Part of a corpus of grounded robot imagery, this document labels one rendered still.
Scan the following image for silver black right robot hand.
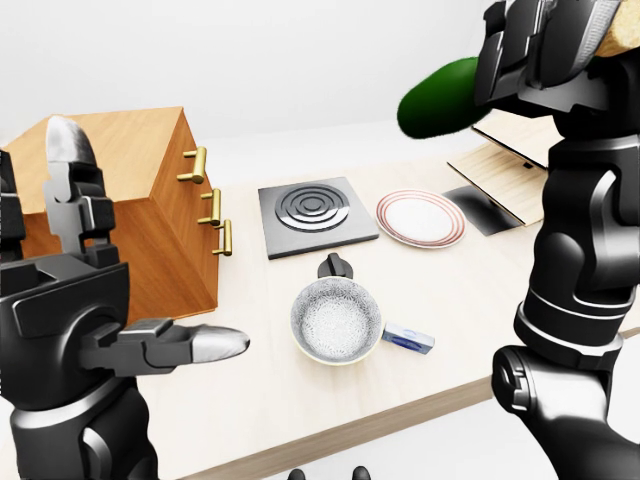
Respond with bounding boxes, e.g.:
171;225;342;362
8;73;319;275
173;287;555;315
472;0;640;321

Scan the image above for small blue white box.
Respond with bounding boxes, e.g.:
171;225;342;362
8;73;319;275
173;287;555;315
381;321;436;356

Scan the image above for dark grey flat sheet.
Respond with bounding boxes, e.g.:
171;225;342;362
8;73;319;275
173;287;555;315
441;185;522;237

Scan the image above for pale wooden slat tray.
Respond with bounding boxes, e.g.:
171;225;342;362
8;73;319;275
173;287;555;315
446;112;551;227

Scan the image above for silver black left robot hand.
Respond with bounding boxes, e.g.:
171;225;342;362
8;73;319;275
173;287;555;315
0;114;251;415

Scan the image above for flat dark stove plate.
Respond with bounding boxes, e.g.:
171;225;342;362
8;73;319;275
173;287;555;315
257;176;379;261

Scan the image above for wooden cabinet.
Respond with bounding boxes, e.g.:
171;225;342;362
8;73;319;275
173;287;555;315
0;105;221;326

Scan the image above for round black knob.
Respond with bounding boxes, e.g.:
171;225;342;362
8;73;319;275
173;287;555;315
317;252;355;279

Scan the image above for grey patterned bowl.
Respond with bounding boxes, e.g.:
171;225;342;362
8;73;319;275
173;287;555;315
289;276;386;368

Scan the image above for white plate with red rings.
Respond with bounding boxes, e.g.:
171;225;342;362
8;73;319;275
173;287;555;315
375;188;468;250

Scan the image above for brass drawer handle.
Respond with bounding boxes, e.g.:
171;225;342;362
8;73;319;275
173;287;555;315
197;188;223;226
176;146;208;184
211;219;234;257

